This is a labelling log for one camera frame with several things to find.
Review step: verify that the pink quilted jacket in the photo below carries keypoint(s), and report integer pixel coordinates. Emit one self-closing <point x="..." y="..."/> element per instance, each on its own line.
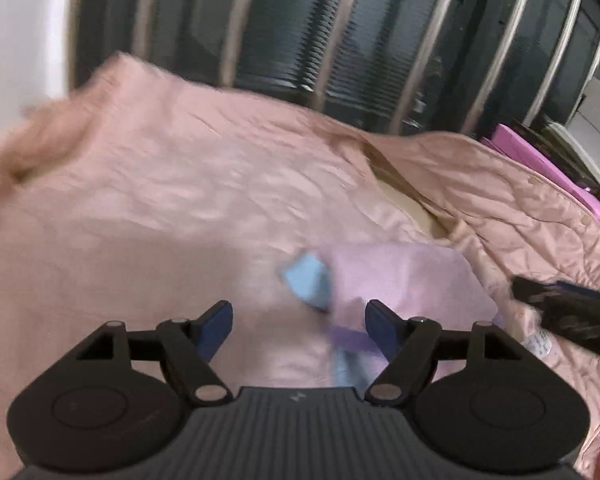
<point x="155" y="210"/>

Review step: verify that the pink flat folder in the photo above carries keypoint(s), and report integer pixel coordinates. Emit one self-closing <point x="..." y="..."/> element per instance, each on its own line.
<point x="540" y="160"/>

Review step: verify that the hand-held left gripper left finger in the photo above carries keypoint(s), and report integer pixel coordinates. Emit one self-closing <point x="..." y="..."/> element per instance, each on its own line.
<point x="219" y="327"/>

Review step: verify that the pink blue mesh vest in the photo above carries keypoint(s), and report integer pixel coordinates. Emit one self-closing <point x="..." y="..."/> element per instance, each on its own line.
<point x="405" y="280"/>

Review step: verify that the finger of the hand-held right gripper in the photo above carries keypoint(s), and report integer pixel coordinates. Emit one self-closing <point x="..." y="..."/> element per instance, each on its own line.
<point x="590" y="327"/>
<point x="575" y="291"/>

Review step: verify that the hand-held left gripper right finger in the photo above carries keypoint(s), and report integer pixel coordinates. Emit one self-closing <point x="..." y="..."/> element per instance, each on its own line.
<point x="380" y="327"/>

